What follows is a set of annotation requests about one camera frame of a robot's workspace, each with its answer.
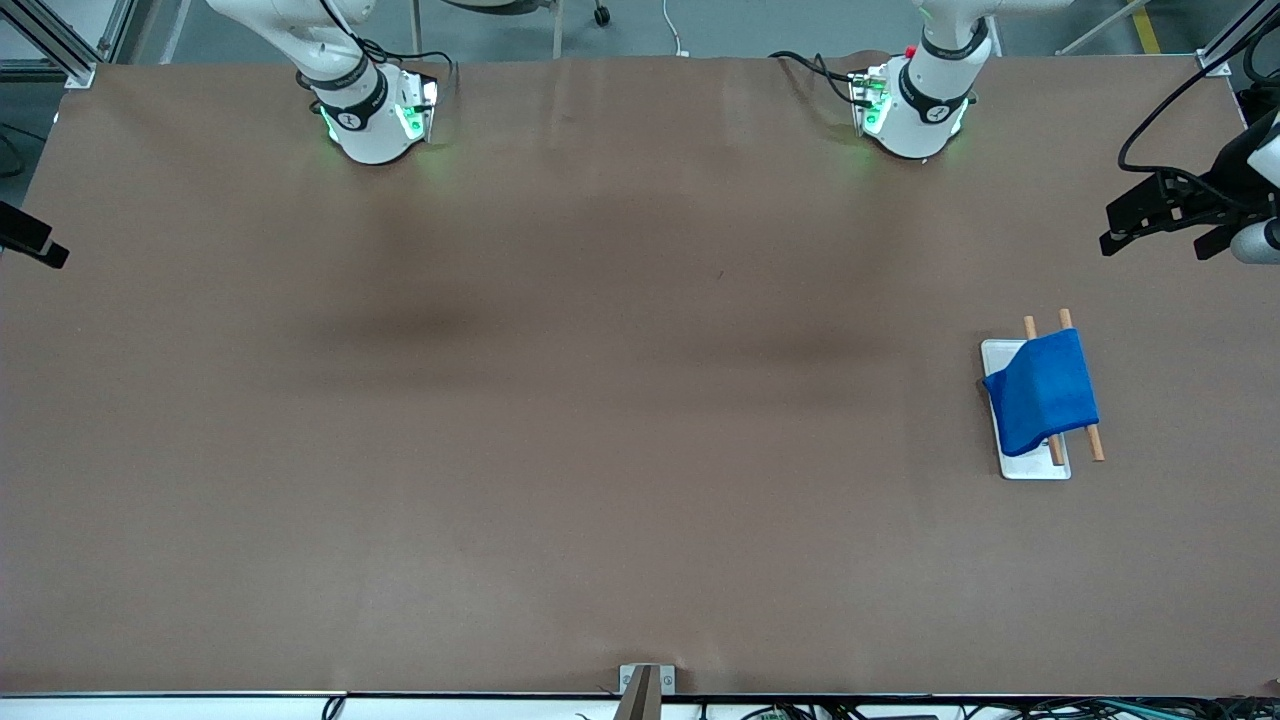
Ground blue towel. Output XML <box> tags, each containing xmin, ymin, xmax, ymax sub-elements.
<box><xmin>982</xmin><ymin>328</ymin><xmax>1101</xmax><ymax>458</ymax></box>

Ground white towel rack wooden rods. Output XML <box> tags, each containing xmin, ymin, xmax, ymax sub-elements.
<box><xmin>980</xmin><ymin>308</ymin><xmax>1106</xmax><ymax>481</ymax></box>

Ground white slanted floor bar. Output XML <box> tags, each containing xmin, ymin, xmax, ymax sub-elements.
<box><xmin>1055</xmin><ymin>0</ymin><xmax>1151</xmax><ymax>57</ymax></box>

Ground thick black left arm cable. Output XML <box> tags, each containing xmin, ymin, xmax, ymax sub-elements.
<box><xmin>1241</xmin><ymin>35</ymin><xmax>1280</xmax><ymax>103</ymax></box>

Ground aluminium frame post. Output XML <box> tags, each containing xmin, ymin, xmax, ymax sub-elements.
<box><xmin>0</xmin><ymin>0</ymin><xmax>136</xmax><ymax>91</ymax></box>
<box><xmin>1195</xmin><ymin>0</ymin><xmax>1280</xmax><ymax>79</ymax></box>

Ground black base cable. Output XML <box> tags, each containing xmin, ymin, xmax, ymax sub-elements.
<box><xmin>768</xmin><ymin>50</ymin><xmax>867</xmax><ymax>109</ymax></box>
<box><xmin>355</xmin><ymin>36</ymin><xmax>462</xmax><ymax>89</ymax></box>

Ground white floor cable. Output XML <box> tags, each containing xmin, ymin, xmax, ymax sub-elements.
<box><xmin>661</xmin><ymin>0</ymin><xmax>694</xmax><ymax>58</ymax></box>

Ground metal table edge bracket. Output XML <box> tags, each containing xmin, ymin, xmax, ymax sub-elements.
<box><xmin>618</xmin><ymin>664</ymin><xmax>677</xmax><ymax>720</ymax></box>

